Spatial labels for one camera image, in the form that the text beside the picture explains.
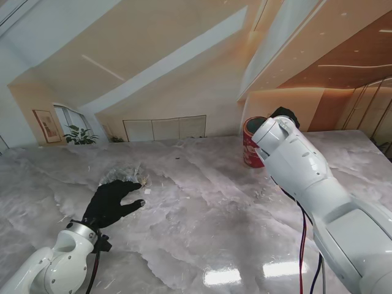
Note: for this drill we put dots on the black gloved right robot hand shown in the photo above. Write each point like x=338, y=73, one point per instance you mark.
x=286, y=111

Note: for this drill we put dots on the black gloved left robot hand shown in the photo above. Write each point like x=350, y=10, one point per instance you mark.
x=104, y=206

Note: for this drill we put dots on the clear plastic bag of tea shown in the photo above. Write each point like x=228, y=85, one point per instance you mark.
x=121, y=173

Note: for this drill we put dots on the red floral tea tin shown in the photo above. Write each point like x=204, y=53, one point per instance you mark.
x=251, y=154

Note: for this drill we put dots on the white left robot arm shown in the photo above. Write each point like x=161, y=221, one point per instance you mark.
x=52, y=266

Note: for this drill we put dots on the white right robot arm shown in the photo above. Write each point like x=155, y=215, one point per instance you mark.
x=312, y=180

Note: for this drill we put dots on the small green plant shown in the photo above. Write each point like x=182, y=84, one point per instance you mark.
x=117, y=139

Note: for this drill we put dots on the large green potted plant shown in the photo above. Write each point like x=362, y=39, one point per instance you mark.
x=80, y=136

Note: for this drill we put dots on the arched window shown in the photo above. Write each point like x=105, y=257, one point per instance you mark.
x=72, y=118

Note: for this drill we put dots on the framed picture with beige shapes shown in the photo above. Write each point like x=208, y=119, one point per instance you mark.
x=47, y=126

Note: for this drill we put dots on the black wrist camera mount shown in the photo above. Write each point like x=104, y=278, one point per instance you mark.
x=104, y=243

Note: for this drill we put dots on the white panelled wall cabinet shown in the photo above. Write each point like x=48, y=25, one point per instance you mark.
x=165, y=128

